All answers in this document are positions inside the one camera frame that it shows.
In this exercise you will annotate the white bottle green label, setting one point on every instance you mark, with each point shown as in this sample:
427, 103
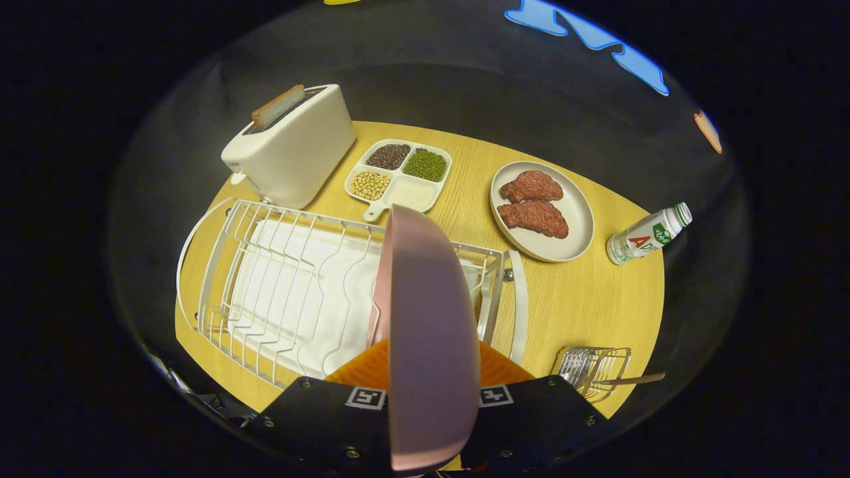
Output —
641, 239

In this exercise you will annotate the pile of yellow soybeans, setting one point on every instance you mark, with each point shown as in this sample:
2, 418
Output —
370, 185

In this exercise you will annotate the white divided dish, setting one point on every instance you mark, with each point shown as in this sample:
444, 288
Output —
412, 192

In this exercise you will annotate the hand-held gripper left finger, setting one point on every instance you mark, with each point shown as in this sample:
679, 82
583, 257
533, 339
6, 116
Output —
319, 418

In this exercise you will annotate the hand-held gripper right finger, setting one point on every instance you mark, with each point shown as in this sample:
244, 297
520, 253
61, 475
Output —
531, 418

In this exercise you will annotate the pile of dark beans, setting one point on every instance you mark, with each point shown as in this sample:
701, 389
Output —
388, 157

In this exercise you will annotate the white toaster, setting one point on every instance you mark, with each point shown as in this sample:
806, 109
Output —
299, 153

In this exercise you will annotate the brown toast slice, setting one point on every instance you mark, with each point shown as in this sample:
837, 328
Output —
275, 107

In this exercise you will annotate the pink plate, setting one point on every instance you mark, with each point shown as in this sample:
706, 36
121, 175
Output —
431, 332

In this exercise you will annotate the red meat slice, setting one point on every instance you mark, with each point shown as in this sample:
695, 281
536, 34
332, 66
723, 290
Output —
531, 186
534, 218

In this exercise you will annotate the beige round plate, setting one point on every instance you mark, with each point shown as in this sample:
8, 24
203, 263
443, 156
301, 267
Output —
576, 212

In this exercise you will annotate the pile of green beans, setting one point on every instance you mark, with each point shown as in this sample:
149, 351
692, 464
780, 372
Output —
425, 164

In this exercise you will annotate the white drip tray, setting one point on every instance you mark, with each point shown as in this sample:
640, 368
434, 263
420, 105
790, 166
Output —
332, 285

